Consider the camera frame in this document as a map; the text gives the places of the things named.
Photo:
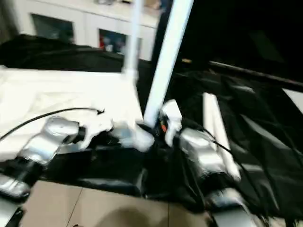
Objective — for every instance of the long dark metal rod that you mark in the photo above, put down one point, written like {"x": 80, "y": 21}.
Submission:
{"x": 260, "y": 74}

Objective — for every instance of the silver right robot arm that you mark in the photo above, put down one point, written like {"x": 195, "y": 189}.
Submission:
{"x": 203, "y": 151}

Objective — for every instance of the white plastic table top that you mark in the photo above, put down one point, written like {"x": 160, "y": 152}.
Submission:
{"x": 59, "y": 94}

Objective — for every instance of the white plastic table leg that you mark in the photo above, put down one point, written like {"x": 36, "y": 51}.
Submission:
{"x": 207, "y": 108}
{"x": 222, "y": 132}
{"x": 168, "y": 59}
{"x": 132, "y": 35}

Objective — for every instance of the grey curtain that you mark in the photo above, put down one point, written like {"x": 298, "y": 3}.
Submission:
{"x": 7, "y": 19}

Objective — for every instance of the black table mat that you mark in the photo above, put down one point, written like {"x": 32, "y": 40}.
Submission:
{"x": 94, "y": 165}

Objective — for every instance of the white flat board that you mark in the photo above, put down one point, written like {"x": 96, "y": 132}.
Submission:
{"x": 294, "y": 97}

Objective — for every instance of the white cabinet with glass doors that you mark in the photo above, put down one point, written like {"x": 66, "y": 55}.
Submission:
{"x": 82, "y": 19}

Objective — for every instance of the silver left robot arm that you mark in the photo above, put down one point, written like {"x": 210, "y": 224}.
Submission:
{"x": 42, "y": 144}

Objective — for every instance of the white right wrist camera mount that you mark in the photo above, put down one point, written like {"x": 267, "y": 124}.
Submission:
{"x": 172, "y": 118}

